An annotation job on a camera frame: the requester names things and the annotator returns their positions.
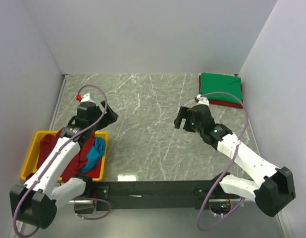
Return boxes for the blue t shirt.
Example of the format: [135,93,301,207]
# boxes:
[80,137,106,174]

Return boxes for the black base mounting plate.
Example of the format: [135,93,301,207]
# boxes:
[91,180,243,214]

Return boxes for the folded red t shirt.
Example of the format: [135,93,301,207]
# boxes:
[199,75,243,109]

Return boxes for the crumpled red t shirt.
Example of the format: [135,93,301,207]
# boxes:
[36,130,96,182]

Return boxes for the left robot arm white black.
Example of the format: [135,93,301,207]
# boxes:
[9,100,118,229]

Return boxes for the green t shirt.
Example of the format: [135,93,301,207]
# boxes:
[200,73,243,101]

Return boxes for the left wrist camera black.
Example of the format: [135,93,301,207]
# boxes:
[76,101,97,120]

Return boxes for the yellow plastic bin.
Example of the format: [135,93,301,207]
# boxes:
[20,130,109,181]

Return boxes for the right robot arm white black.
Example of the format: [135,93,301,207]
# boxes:
[174,104,296,217]

